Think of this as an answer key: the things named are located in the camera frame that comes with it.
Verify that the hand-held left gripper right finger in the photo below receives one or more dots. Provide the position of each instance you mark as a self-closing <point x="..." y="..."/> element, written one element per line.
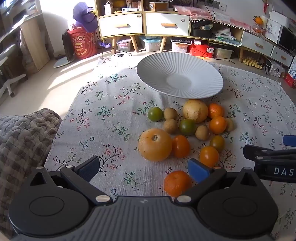
<point x="197" y="170"/>

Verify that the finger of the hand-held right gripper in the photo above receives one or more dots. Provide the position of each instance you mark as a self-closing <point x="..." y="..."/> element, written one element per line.
<point x="290" y="140"/>
<point x="256" y="151"/>

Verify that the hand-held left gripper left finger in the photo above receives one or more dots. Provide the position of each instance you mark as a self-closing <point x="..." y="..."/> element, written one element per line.
<point x="89" y="168"/>

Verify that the smooth orange tangerine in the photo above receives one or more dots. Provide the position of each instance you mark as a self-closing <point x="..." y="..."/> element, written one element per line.
<point x="209" y="156"/>
<point x="217" y="125"/>
<point x="180" y="146"/>

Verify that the bumpy orange mandarin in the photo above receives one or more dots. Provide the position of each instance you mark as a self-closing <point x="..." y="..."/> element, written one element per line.
<point x="177" y="183"/>
<point x="216" y="110"/>

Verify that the half green half orange tangerine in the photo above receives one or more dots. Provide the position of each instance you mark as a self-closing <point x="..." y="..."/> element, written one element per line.
<point x="217" y="143"/>

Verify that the small brown kiwi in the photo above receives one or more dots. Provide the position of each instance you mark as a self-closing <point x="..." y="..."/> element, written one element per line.
<point x="202" y="132"/>
<point x="170" y="126"/>
<point x="170" y="113"/>
<point x="229" y="124"/>

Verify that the large yellow pear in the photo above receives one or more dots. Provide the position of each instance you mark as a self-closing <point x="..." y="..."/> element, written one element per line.
<point x="155" y="144"/>
<point x="195" y="110"/>

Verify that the white ribbed plate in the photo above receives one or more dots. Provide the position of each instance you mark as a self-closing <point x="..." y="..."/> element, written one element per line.
<point x="161" y="69"/>

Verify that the floral tablecloth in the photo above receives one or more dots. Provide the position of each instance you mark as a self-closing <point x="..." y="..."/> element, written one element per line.
<point x="111" y="139"/>

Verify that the red gift box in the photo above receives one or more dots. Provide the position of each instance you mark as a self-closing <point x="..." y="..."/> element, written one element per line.
<point x="291" y="81"/>

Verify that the grey quilted blanket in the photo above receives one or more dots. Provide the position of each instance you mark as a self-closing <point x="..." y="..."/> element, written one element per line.
<point x="23" y="143"/>

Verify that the small white printed box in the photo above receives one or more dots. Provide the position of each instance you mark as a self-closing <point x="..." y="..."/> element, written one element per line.
<point x="276" y="70"/>

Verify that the blue and white box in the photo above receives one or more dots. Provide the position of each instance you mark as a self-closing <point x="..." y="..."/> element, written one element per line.
<point x="293" y="68"/>

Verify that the white drawer with small knob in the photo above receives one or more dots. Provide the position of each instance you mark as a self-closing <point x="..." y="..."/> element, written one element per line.
<point x="257" y="44"/>
<point x="282" y="56"/>

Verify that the black microwave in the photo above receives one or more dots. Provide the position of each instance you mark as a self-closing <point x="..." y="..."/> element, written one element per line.
<point x="288" y="38"/>

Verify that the clear plastic storage box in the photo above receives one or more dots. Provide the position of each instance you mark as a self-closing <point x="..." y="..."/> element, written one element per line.
<point x="223" y="53"/>

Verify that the white picture canvas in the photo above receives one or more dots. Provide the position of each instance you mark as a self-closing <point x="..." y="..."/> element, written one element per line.
<point x="272" y="31"/>

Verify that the low wooden cabinet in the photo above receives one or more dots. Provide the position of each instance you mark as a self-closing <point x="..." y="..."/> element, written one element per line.
<point x="238" y="37"/>

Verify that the red cardboard box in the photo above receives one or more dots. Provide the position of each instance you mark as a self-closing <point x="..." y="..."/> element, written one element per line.
<point x="200" y="49"/>

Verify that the pile of papers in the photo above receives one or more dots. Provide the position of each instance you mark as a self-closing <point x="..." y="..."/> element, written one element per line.
<point x="227" y="37"/>

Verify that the white foam box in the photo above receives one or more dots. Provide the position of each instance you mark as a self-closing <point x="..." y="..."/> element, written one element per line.
<point x="281" y="18"/>

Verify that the red printed bag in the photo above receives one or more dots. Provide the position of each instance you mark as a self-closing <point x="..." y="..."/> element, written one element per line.
<point x="81" y="46"/>

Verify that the orange fruit ornament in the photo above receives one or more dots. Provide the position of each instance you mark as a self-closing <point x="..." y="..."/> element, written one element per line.
<point x="258" y="20"/>

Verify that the black panel on round base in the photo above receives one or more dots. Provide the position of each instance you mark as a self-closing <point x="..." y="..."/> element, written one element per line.
<point x="67" y="46"/>

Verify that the clear box with black lid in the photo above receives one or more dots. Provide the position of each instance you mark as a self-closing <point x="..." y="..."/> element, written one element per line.
<point x="180" y="46"/>

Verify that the white office chair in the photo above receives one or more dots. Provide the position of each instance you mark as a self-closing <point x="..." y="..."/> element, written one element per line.
<point x="9" y="69"/>

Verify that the clear box with pink lid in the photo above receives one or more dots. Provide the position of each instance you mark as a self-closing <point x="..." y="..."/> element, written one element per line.
<point x="124" y="45"/>

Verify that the black case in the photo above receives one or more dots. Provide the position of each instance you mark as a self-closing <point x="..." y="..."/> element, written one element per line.
<point x="201" y="31"/>

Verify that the clear box with blue lid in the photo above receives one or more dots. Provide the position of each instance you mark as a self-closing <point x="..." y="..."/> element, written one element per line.
<point x="152" y="45"/>

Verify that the light wooden desk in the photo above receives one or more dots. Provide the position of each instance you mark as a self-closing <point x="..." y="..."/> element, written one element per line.
<point x="34" y="44"/>

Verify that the pink tasselled cloth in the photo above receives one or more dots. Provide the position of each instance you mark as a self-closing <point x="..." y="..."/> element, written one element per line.
<point x="208" y="14"/>

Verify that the purple plush toy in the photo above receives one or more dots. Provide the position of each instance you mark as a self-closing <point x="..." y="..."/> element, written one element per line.
<point x="82" y="14"/>

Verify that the tall wooden shelf cabinet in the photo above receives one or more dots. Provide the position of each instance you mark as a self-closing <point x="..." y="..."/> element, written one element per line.
<point x="143" y="23"/>

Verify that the white carton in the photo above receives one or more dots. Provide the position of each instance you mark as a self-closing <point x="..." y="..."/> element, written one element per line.
<point x="108" y="8"/>

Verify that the white thermometer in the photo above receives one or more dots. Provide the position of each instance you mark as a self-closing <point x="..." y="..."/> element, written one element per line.
<point x="129" y="10"/>

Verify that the brown cardboard box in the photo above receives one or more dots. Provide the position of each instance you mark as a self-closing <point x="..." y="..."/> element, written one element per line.
<point x="155" y="7"/>

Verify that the red hanging wall ornament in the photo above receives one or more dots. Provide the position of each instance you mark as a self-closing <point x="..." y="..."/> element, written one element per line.
<point x="266" y="5"/>

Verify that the dark wall socket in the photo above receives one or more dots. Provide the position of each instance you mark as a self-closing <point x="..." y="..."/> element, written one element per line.
<point x="212" y="3"/>

